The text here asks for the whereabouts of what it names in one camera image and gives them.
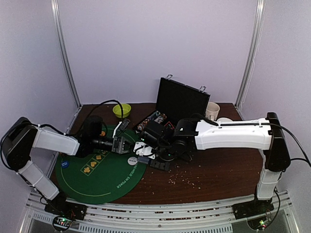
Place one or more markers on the orange white bowl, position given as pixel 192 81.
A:
pixel 224 119

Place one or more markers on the poker chip row far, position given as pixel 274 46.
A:
pixel 143 124

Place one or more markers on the lime green bowl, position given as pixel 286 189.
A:
pixel 122 111

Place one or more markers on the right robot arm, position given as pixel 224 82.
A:
pixel 264 134

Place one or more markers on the green round poker mat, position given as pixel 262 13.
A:
pixel 98 178

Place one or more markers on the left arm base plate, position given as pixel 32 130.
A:
pixel 71 210

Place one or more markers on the black poker chip case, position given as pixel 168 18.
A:
pixel 178 101

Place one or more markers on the poker chip row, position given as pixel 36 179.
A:
pixel 160 119
pixel 143 124

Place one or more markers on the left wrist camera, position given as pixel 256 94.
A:
pixel 92 127

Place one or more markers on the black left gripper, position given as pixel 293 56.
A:
pixel 118 144

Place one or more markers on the white dealer button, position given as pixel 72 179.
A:
pixel 132 161

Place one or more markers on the blue small blind button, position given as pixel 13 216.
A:
pixel 64 164

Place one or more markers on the beige cup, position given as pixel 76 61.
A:
pixel 212 111

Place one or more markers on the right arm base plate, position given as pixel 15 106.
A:
pixel 251 208

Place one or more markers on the black red triangle token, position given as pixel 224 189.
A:
pixel 169 125

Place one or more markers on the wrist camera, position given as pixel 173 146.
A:
pixel 92 127
pixel 151 133

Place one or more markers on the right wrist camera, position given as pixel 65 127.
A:
pixel 151 133

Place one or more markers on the left aluminium post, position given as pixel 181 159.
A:
pixel 63 51

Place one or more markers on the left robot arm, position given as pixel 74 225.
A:
pixel 18 143

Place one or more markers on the aluminium post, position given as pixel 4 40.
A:
pixel 250 62
pixel 63 51

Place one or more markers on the right aluminium post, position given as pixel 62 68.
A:
pixel 250 62

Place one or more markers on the grey playing card deck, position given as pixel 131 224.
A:
pixel 144 160

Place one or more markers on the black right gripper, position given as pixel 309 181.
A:
pixel 157 163

